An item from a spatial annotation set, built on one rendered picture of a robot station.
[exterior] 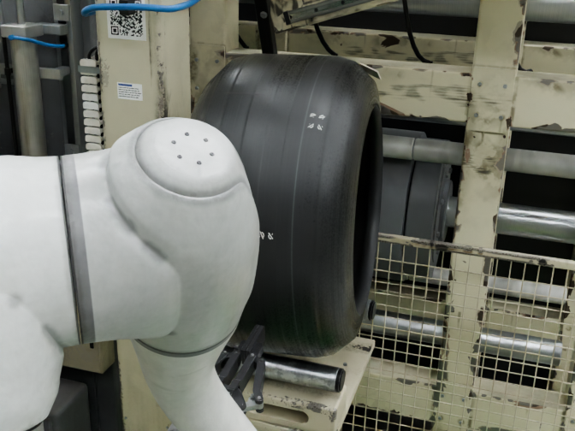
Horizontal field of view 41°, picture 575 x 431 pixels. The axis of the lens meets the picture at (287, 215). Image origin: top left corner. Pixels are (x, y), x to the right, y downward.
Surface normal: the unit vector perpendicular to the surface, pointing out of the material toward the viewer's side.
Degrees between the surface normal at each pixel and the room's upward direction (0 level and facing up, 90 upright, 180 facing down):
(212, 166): 27
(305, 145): 50
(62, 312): 101
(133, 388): 90
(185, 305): 119
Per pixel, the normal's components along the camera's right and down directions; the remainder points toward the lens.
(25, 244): 0.40, -0.18
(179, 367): 0.04, 0.89
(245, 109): -0.15, -0.51
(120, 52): -0.30, 0.34
